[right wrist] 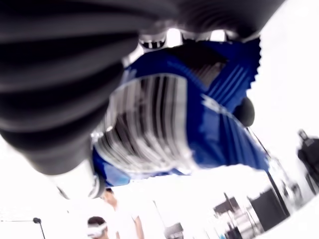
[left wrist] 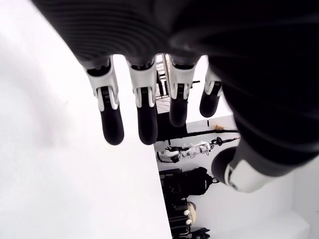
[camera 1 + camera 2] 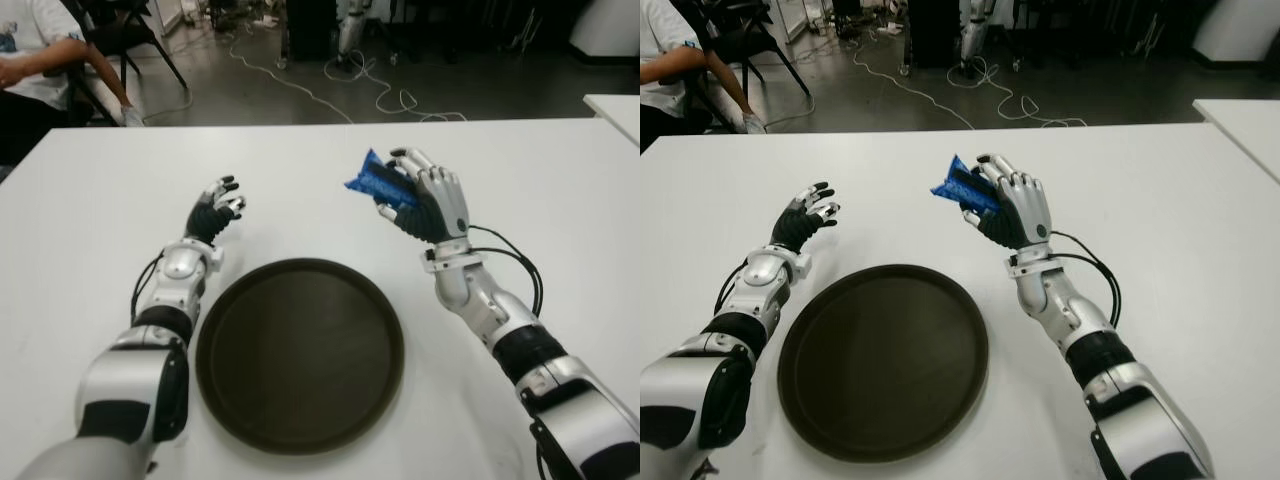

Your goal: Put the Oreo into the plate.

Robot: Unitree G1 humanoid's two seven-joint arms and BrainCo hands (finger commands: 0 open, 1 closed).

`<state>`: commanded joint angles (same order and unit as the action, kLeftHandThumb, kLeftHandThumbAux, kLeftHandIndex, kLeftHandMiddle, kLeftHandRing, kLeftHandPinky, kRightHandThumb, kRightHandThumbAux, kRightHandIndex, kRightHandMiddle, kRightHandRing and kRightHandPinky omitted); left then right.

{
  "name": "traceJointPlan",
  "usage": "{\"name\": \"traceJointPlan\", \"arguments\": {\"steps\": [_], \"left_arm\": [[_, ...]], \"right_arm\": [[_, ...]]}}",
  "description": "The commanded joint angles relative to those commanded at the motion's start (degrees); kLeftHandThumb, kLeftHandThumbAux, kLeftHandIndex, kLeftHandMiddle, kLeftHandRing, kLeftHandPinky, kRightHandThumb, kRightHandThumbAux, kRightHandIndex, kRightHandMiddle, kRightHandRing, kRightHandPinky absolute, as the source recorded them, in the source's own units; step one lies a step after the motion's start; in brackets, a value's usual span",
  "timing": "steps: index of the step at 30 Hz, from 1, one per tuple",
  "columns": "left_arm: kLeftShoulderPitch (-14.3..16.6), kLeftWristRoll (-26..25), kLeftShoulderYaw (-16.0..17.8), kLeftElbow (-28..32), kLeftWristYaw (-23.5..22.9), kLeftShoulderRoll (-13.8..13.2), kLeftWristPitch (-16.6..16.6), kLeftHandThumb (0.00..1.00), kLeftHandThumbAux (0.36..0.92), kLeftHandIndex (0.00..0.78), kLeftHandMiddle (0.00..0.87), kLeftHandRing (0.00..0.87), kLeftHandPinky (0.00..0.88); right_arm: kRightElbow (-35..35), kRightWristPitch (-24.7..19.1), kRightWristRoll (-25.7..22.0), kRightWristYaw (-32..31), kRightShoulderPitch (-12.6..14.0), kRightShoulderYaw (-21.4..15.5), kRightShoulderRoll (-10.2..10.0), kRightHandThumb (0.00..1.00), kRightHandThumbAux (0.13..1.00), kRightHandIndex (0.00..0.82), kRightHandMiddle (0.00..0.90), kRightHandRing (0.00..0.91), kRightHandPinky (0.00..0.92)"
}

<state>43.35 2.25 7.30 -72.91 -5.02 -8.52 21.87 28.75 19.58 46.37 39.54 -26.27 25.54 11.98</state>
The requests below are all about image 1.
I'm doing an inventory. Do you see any blue Oreo cookie packet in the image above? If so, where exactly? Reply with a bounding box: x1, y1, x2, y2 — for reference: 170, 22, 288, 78
91, 38, 271, 187

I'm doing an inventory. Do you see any person wearing white headset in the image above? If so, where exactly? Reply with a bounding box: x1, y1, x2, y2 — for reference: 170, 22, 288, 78
87, 216, 109, 239

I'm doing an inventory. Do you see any standing person in white shirt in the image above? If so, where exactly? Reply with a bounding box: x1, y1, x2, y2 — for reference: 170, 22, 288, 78
102, 188, 147, 239

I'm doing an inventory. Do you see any black box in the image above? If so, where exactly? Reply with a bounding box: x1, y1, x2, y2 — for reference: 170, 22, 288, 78
248, 188, 291, 232

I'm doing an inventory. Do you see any grey shelf rack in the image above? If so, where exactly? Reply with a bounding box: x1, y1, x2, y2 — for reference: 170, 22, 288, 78
213, 193, 252, 239

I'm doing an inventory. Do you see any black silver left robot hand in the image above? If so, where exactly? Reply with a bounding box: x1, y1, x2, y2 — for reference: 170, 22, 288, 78
0, 0, 287, 200

